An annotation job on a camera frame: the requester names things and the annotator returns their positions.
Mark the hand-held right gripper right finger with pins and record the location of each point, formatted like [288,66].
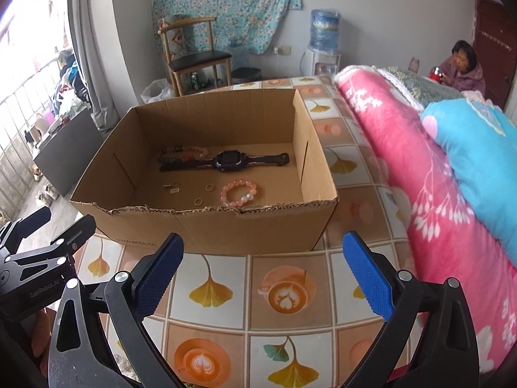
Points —
[369,279]

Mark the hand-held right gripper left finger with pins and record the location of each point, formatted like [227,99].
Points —
[159,279]

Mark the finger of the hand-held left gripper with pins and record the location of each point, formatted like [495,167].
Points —
[28,226]
[76,232]

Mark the brown cardboard box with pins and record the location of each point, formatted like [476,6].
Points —
[242,226]

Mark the purple smartwatch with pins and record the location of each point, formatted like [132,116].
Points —
[226,158]

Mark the person's left hand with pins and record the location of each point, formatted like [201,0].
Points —
[40,333]

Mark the light slipper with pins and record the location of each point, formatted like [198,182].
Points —
[37,174]
[45,194]

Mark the dark grey cabinet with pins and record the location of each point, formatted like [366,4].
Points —
[72,149]

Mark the metal window railing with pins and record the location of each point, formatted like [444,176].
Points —
[20,129]

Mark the pink floral blanket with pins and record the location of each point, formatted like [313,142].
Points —
[404,161]

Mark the pile of clothes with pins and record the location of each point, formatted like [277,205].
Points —
[70,81]

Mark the light blue blanket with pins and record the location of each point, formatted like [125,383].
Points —
[476,161]

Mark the clear plastic bag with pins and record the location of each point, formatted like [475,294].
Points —
[155,91]

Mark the grey curtain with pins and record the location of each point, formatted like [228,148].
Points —
[95,48]

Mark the green bottle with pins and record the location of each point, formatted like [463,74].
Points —
[195,81]

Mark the grey patterned pillow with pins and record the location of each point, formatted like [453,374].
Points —
[428,85]

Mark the wooden chair with dark seat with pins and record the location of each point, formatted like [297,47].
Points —
[198,58]

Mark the dark trash bin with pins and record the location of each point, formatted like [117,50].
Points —
[246,74]

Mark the white water dispenser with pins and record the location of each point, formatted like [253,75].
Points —
[317,62]

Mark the dark red door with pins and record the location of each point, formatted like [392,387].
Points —
[494,48]

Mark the wall power outlet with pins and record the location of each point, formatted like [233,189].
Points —
[284,50]

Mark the teal floral wall cloth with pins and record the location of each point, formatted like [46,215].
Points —
[242,4]

